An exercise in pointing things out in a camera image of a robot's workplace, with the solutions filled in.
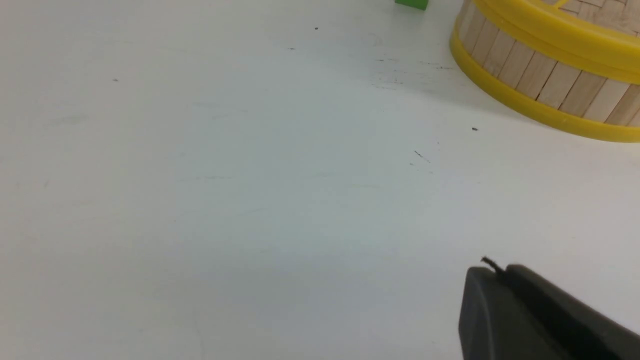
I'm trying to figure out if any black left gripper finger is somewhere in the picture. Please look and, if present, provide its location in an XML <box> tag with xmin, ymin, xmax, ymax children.
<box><xmin>458</xmin><ymin>257</ymin><xmax>640</xmax><ymax>360</ymax></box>

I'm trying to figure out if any yellow rimmed bamboo steamer basket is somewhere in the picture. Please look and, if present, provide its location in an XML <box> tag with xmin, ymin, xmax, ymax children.
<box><xmin>450</xmin><ymin>0</ymin><xmax>640</xmax><ymax>143</ymax></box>

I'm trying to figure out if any green cube block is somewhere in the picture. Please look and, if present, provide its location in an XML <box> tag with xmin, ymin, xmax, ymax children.
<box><xmin>394</xmin><ymin>0</ymin><xmax>429</xmax><ymax>11</ymax></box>

